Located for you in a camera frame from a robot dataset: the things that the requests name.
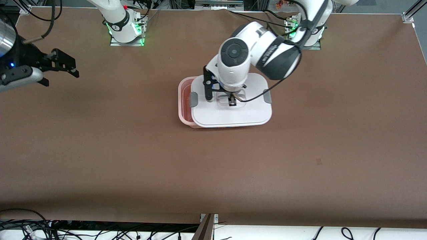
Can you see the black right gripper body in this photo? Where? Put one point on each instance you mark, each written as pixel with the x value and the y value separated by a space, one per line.
pixel 30 55

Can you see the white box lid grey clips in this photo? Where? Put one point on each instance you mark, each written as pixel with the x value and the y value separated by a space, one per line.
pixel 233 116

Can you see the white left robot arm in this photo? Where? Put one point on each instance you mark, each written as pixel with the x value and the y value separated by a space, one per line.
pixel 263 50

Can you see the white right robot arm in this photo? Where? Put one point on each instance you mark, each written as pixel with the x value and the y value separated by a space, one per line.
pixel 120 30

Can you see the translucent plastic storage box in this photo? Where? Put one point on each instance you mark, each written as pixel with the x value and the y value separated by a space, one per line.
pixel 179 100

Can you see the brown table cover sheet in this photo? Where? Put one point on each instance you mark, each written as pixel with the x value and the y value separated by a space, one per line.
pixel 213 173

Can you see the grey metal device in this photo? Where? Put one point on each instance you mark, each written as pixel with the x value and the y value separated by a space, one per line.
pixel 218 4

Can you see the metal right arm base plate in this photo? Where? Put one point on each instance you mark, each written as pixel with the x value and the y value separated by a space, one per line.
pixel 115 43

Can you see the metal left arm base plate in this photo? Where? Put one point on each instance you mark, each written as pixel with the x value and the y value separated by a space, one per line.
pixel 317 47

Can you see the small metal bracket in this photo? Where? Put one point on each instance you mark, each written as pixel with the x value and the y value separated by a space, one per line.
pixel 216 218

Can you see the dark angled post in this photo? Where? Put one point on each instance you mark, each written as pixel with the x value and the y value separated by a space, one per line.
pixel 201 231

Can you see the aluminium frame profile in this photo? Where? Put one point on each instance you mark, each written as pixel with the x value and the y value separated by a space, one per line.
pixel 409 13

